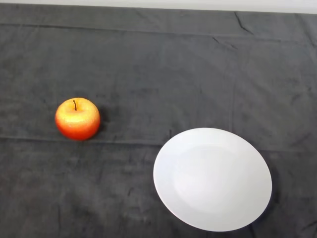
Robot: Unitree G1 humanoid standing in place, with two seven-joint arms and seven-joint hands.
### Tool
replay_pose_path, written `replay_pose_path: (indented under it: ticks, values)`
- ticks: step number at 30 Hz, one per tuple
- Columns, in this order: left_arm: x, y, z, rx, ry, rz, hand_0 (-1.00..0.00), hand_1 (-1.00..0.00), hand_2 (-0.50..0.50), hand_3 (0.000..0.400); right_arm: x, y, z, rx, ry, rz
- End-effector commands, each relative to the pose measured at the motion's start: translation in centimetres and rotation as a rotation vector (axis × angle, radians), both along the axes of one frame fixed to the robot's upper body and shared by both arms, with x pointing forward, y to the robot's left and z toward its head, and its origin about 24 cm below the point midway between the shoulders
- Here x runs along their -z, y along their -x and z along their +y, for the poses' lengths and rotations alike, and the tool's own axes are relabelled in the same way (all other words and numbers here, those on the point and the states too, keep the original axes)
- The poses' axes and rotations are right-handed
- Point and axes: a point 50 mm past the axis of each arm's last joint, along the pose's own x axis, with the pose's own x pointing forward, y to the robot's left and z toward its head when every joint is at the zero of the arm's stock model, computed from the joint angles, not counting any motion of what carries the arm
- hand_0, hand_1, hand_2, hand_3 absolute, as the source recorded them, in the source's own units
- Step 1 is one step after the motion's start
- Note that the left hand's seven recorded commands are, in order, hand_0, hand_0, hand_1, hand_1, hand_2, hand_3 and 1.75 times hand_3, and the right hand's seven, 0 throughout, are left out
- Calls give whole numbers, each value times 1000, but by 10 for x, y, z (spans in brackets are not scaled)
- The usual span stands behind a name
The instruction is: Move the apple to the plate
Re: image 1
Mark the red yellow apple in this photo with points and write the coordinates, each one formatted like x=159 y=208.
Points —
x=78 y=122

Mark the white round plate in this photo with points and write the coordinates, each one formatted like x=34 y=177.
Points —
x=213 y=181

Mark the black cloth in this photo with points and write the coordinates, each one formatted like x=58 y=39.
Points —
x=158 y=74

